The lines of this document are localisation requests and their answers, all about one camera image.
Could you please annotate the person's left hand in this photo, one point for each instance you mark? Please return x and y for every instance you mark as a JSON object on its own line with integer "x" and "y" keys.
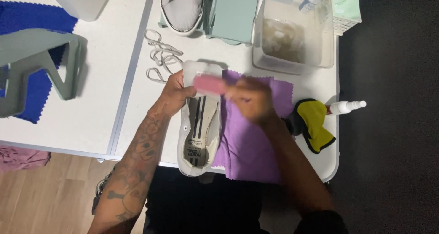
{"x": 174, "y": 93}

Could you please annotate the person's right hand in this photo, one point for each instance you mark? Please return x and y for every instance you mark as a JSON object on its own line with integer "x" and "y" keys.
{"x": 252, "y": 98}

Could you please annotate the person's right fingers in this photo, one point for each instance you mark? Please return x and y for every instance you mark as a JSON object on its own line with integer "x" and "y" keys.
{"x": 236, "y": 90}

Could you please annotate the pink cleaning brush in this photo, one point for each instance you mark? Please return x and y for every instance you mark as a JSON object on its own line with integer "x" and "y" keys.
{"x": 209, "y": 84}

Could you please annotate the white sneaker with striped insole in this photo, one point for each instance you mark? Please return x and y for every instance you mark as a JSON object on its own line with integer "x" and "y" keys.
{"x": 200, "y": 124}

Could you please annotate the purple cloth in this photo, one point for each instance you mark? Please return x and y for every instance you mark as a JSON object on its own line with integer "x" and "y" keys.
{"x": 253, "y": 141}

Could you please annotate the teal shoe stand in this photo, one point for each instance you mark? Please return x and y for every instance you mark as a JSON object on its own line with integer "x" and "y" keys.
{"x": 229, "y": 14}

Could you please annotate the clear plastic water tub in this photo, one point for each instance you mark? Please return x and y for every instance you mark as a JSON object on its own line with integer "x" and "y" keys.
{"x": 291, "y": 31}

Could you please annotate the white shoelace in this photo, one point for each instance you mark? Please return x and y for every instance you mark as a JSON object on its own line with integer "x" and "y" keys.
{"x": 161, "y": 55}

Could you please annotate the yellow and black cloth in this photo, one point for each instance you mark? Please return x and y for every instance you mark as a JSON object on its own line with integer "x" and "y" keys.
{"x": 313, "y": 124}

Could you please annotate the white spray bottle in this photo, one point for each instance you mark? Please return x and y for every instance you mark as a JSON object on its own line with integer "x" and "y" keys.
{"x": 344, "y": 107}

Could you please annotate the person's black trousers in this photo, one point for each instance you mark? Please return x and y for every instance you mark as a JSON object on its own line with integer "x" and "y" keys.
{"x": 219, "y": 206}

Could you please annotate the white basket with green box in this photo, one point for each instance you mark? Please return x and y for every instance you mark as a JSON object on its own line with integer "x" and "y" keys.
{"x": 344, "y": 11}

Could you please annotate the grey shoe on floor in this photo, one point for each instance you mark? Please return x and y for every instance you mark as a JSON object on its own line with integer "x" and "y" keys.
{"x": 100, "y": 189}

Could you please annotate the white container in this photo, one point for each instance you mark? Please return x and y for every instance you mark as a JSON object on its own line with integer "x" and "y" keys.
{"x": 79, "y": 2}

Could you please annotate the grey-green shoe stand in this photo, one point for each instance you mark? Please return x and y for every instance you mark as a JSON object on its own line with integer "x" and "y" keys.
{"x": 37, "y": 66}

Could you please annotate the blue cloth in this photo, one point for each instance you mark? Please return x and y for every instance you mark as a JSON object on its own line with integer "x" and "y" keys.
{"x": 31, "y": 38}

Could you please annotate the pink fabric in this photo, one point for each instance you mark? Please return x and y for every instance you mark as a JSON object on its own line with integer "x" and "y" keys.
{"x": 22, "y": 158}

